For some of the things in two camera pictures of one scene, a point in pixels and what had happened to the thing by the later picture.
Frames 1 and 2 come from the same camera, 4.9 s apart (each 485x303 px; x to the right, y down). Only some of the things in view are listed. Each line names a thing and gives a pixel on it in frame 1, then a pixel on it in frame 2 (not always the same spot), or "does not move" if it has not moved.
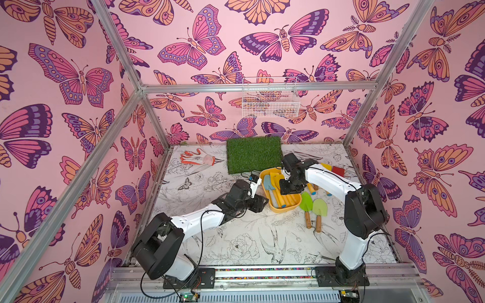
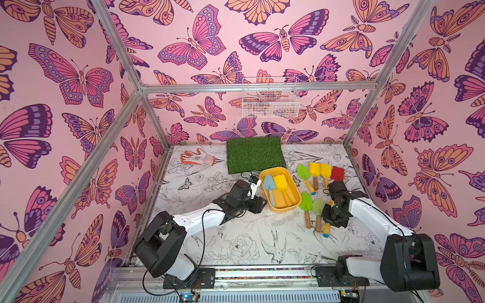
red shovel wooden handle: x=339 y=171 does not move
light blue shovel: x=268 y=185 does not move
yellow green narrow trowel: x=319 y=209 does not move
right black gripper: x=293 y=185 -> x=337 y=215
